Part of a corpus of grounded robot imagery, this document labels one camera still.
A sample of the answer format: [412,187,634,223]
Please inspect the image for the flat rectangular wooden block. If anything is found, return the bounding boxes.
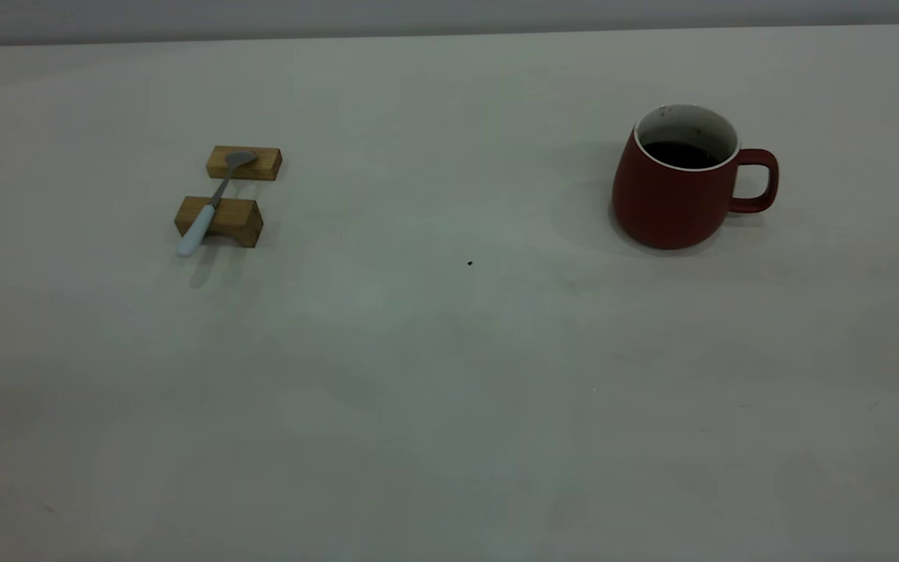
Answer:
[206,145,283,182]

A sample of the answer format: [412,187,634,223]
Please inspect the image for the red ceramic mug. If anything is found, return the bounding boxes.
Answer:
[612,104,780,251]

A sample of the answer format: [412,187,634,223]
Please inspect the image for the spoon with light blue handle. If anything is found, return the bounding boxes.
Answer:
[176,150,258,259]

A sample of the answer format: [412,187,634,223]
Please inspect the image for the arched wooden block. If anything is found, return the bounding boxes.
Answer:
[174,195,264,249]

